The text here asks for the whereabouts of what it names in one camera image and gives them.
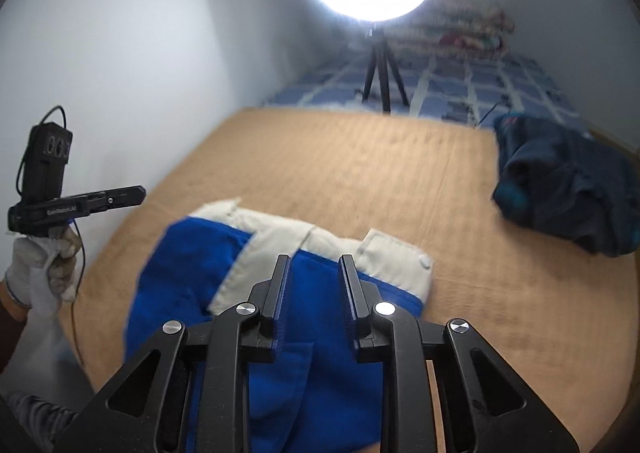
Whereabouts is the person's left forearm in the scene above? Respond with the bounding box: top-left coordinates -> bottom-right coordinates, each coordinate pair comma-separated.
0,278 -> 33,374

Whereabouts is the blue checked bed sheet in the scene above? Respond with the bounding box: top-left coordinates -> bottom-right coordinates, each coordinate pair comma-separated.
260,45 -> 588,131

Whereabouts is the person's left hand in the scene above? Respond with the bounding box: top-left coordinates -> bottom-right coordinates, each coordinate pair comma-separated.
5,233 -> 83,318

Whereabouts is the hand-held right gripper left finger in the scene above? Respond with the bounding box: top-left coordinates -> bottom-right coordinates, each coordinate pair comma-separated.
52,254 -> 293,453

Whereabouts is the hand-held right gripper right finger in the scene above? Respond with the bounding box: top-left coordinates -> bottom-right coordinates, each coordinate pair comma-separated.
339,254 -> 581,453

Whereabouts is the white and blue work jacket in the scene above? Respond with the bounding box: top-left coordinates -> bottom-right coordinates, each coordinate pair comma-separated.
122,198 -> 435,453

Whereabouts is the black ring light cable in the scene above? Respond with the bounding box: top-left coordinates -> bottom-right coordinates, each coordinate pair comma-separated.
477,100 -> 506,130

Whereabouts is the folded floral quilt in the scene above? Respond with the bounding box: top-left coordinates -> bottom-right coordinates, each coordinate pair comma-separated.
385,0 -> 516,58

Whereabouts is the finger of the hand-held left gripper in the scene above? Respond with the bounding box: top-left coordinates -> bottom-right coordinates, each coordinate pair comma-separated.
87,185 -> 147,216

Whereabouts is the person's grey clothing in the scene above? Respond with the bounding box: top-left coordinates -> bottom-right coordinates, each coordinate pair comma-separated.
0,383 -> 81,453

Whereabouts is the dark blue garment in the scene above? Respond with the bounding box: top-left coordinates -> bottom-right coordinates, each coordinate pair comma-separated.
492,113 -> 640,258

